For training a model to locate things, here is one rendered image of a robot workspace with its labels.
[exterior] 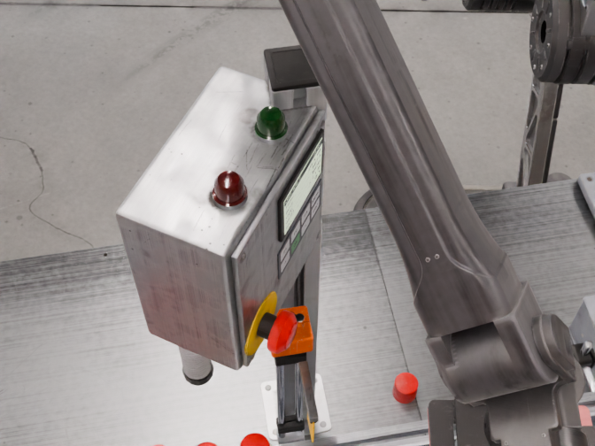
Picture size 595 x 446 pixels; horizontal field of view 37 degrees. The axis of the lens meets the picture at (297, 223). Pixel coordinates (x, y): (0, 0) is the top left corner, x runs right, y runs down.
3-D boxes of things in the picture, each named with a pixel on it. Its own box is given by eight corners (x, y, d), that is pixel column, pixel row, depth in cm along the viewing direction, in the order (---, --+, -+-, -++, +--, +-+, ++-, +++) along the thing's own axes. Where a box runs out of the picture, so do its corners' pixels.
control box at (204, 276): (147, 334, 81) (112, 212, 65) (233, 198, 90) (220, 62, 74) (246, 378, 78) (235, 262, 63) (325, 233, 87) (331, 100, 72)
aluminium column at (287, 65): (282, 424, 124) (272, 88, 69) (277, 395, 127) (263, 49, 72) (313, 419, 124) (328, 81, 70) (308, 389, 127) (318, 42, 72)
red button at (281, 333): (251, 330, 75) (282, 344, 74) (270, 295, 77) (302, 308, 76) (252, 351, 78) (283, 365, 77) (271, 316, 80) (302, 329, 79)
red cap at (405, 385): (414, 405, 126) (417, 396, 123) (390, 401, 126) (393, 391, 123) (417, 383, 128) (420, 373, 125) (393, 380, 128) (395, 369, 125)
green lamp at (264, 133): (249, 137, 70) (247, 118, 68) (263, 115, 71) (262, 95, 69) (279, 148, 69) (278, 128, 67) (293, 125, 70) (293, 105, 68)
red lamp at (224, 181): (206, 203, 66) (204, 184, 64) (222, 178, 67) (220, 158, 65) (237, 215, 65) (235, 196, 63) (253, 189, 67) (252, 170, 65)
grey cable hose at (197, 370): (184, 389, 100) (162, 296, 83) (181, 362, 102) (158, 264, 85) (215, 384, 101) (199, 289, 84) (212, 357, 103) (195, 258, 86)
